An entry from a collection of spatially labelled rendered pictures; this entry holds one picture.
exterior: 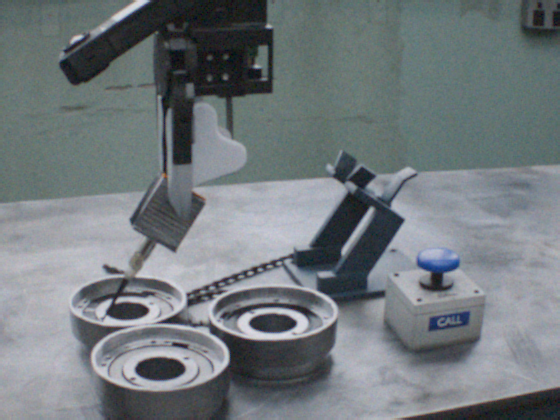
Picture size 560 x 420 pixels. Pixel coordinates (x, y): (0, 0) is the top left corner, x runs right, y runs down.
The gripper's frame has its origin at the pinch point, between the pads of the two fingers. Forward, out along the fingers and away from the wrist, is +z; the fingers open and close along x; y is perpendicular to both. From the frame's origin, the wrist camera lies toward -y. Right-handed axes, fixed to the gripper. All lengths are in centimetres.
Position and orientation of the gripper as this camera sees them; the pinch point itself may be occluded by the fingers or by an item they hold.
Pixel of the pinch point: (172, 198)
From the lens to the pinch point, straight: 67.1
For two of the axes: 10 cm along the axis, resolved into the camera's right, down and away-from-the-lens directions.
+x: -2.8, -3.2, 9.1
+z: -0.1, 9.4, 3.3
